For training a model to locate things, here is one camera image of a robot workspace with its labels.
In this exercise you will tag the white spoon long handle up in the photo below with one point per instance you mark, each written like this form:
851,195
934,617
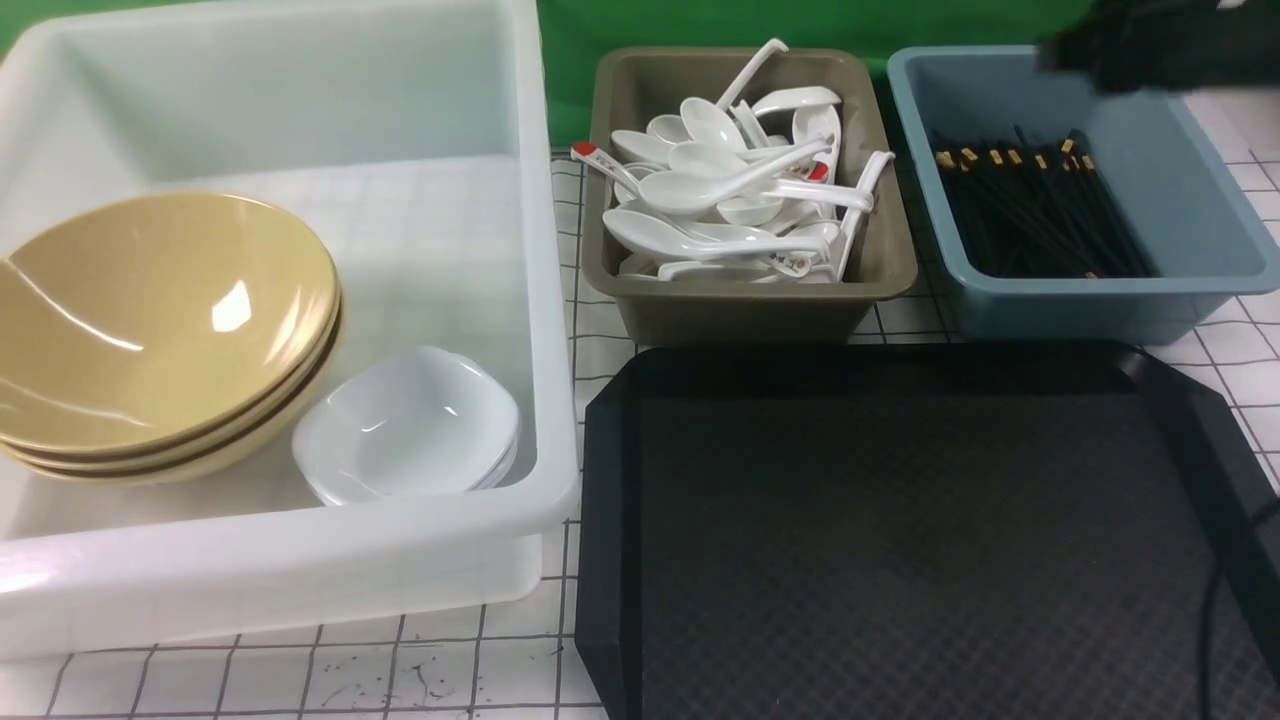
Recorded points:
738,84

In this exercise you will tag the tan noodle bowl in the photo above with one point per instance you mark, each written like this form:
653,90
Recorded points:
138,322

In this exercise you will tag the white spoon red handle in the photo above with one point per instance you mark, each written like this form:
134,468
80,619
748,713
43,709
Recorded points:
590,154

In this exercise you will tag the tan bowl stacked upper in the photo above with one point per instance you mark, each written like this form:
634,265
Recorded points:
198,441

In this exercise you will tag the blue chopstick bin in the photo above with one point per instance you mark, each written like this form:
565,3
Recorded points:
1187,212

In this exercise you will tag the black serving tray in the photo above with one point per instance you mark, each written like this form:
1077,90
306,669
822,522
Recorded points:
1045,530

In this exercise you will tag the green backdrop cloth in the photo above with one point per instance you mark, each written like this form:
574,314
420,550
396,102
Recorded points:
181,88

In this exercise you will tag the white spoon centre top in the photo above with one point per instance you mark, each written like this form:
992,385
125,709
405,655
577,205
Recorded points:
682,193

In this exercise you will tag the white soup spoon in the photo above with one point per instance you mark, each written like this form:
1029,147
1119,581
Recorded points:
642,233

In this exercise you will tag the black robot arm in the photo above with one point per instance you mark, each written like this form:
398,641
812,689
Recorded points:
1122,47

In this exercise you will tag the bundle of black chopsticks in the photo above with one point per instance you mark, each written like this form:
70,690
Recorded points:
1037,210

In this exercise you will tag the large white plastic tub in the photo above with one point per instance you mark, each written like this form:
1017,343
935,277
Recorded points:
453,251

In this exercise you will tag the white square sauce dish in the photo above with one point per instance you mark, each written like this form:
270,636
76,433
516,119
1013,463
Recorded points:
400,425

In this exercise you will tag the olive green spoon bin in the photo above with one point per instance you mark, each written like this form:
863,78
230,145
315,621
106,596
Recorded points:
654,109

